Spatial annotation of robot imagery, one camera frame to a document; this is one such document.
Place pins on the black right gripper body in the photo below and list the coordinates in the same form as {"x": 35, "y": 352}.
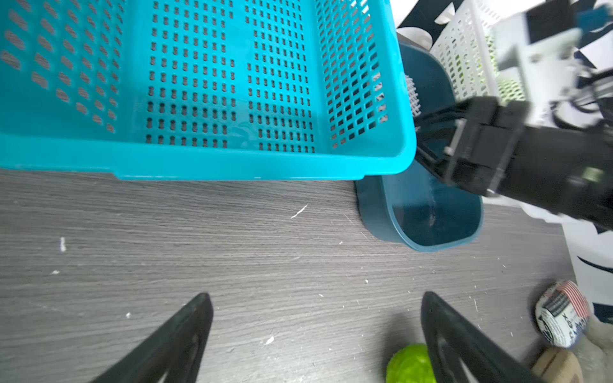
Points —
{"x": 469, "y": 145}

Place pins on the white plush toy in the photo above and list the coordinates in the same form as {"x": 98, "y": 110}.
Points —
{"x": 594, "y": 351}

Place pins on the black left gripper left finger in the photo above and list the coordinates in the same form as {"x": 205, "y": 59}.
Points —
{"x": 173, "y": 353}

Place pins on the dark teal small tray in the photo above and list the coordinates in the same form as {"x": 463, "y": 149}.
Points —
{"x": 413, "y": 207}

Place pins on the white perforated plastic basket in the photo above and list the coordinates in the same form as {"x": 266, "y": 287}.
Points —
{"x": 466, "y": 50}

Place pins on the green custard apple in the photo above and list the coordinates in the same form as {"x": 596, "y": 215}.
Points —
{"x": 410, "y": 364}

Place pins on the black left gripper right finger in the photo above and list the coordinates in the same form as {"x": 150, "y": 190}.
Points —
{"x": 459, "y": 352}

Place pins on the teal perforated plastic basket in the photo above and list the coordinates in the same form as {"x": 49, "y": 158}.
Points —
{"x": 204, "y": 90}

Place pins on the white foam net back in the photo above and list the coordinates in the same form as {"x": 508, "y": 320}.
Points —
{"x": 414, "y": 99}

